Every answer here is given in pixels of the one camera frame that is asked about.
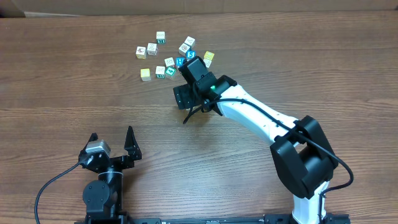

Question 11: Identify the white block green B side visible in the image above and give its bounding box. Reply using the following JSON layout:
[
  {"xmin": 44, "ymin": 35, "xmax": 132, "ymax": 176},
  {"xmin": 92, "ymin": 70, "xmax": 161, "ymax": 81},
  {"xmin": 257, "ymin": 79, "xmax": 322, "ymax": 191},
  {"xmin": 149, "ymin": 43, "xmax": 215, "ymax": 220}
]
[{"xmin": 155, "ymin": 66, "xmax": 165, "ymax": 78}]

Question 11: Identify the white block yellow side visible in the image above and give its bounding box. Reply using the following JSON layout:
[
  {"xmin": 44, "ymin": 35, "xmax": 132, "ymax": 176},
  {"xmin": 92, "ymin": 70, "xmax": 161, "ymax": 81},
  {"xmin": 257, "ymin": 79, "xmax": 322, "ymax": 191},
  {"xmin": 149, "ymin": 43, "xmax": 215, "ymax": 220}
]
[{"xmin": 136, "ymin": 46, "xmax": 147, "ymax": 59}]

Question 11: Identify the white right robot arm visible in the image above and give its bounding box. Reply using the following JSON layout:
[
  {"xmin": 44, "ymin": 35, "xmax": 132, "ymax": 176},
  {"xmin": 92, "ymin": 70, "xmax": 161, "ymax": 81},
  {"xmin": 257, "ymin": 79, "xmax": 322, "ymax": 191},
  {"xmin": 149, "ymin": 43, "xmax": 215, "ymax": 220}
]
[{"xmin": 173, "ymin": 76, "xmax": 338, "ymax": 223}]

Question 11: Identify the white block far top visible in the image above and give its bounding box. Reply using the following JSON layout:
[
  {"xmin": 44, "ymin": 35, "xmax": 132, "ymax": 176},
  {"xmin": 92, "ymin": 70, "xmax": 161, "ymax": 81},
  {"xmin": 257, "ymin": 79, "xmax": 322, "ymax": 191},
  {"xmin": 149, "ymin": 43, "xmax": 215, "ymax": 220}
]
[{"xmin": 184, "ymin": 36, "xmax": 196, "ymax": 48}]

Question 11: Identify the green number 4 block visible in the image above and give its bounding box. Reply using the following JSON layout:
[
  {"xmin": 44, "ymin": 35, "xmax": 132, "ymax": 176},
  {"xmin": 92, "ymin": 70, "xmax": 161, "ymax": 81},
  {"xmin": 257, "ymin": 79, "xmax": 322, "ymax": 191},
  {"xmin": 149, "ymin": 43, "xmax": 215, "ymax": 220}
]
[{"xmin": 165, "ymin": 66, "xmax": 177, "ymax": 79}]

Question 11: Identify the blue number 5 block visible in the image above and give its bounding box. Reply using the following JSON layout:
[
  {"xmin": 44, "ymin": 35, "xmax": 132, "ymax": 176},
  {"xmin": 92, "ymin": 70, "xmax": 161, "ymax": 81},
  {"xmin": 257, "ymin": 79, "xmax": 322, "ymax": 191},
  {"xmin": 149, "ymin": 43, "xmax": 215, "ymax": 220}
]
[{"xmin": 186, "ymin": 50, "xmax": 197, "ymax": 60}]

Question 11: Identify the yellow top block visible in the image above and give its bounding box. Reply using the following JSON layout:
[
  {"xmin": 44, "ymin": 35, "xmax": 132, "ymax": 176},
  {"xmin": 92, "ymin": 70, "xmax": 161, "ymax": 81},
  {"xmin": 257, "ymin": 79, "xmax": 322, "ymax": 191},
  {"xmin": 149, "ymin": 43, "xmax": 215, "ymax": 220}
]
[{"xmin": 140, "ymin": 68, "xmax": 151, "ymax": 82}]

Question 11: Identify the white block beside H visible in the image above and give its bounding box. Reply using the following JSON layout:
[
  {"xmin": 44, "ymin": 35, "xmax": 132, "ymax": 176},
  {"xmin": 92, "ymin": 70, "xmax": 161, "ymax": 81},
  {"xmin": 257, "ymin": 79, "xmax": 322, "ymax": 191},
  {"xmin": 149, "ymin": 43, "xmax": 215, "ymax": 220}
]
[{"xmin": 164, "ymin": 57, "xmax": 175, "ymax": 67}]

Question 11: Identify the white block shell picture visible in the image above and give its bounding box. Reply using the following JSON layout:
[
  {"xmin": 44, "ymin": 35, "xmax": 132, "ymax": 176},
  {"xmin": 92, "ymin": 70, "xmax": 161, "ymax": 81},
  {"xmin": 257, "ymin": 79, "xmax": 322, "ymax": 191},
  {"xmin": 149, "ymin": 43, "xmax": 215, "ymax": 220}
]
[{"xmin": 178, "ymin": 43, "xmax": 191, "ymax": 57}]

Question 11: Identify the yellow G block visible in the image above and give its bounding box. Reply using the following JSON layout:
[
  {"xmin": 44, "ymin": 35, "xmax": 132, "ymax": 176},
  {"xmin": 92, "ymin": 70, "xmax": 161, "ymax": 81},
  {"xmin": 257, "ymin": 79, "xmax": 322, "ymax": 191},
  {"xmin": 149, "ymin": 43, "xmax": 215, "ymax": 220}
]
[{"xmin": 204, "ymin": 51, "xmax": 215, "ymax": 60}]

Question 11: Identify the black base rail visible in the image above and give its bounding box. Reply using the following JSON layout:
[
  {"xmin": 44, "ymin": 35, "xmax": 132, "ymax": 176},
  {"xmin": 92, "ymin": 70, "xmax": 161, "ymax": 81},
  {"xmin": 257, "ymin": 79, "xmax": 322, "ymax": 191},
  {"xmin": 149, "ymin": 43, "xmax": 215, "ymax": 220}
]
[{"xmin": 74, "ymin": 213, "xmax": 351, "ymax": 224}]

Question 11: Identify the white block green side top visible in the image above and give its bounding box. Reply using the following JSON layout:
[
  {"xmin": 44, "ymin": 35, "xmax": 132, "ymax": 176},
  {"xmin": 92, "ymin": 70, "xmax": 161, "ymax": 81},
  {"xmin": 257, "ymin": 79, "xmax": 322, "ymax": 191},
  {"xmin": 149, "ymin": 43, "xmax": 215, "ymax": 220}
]
[{"xmin": 156, "ymin": 31, "xmax": 166, "ymax": 44}]

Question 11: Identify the white block leaf picture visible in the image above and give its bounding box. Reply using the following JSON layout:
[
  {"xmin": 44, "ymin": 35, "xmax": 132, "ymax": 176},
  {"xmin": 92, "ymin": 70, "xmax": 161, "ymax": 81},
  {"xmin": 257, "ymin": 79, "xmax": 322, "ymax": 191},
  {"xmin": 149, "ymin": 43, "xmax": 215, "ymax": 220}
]
[{"xmin": 147, "ymin": 43, "xmax": 158, "ymax": 55}]

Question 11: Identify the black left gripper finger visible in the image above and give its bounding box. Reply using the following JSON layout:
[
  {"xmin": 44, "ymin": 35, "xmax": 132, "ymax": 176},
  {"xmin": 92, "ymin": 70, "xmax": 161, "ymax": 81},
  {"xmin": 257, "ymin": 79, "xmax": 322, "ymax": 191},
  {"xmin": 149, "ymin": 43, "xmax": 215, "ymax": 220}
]
[
  {"xmin": 124, "ymin": 126, "xmax": 139, "ymax": 156},
  {"xmin": 88, "ymin": 133, "xmax": 98, "ymax": 142}
]

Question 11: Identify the blue H block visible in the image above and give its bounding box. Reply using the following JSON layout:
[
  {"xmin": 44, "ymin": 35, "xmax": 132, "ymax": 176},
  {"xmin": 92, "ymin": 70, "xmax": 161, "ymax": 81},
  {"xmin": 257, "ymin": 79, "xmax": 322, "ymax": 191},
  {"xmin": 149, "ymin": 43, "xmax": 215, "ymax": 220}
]
[{"xmin": 175, "ymin": 57, "xmax": 187, "ymax": 68}]

